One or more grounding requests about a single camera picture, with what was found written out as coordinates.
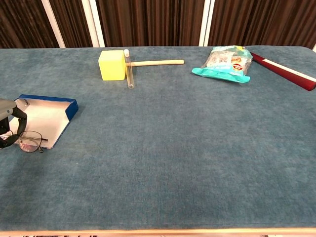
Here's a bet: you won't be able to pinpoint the thin white frame post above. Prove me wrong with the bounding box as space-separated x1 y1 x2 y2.
41 0 66 48

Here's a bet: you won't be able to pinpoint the blue glasses case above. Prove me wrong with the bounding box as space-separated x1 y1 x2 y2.
8 94 79 150

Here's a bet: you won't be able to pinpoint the teal snack bag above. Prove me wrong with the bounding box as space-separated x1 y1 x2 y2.
192 45 254 84

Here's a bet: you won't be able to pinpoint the dark brown pleated curtain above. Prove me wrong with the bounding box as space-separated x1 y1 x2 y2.
0 0 316 49

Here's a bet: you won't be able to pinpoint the thin-framed eyeglasses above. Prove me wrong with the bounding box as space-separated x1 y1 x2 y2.
18 130 49 154

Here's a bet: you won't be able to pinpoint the flat wooden stick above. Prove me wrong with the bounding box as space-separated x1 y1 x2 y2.
126 59 185 68

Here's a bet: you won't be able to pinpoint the dark red folded fan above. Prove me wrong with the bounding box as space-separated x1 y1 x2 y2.
250 52 316 92

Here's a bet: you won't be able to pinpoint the wide white frame post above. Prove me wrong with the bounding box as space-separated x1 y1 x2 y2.
81 0 106 47

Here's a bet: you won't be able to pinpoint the teal velvet table cloth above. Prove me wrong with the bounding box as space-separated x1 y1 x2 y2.
0 45 316 232

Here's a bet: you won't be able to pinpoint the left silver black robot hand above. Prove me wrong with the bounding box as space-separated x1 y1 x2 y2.
0 98 28 149

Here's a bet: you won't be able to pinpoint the yellow foam cube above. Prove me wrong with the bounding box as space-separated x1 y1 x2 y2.
98 50 127 81

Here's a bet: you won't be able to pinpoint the clear glass test tube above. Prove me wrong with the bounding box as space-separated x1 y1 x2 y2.
124 48 135 90

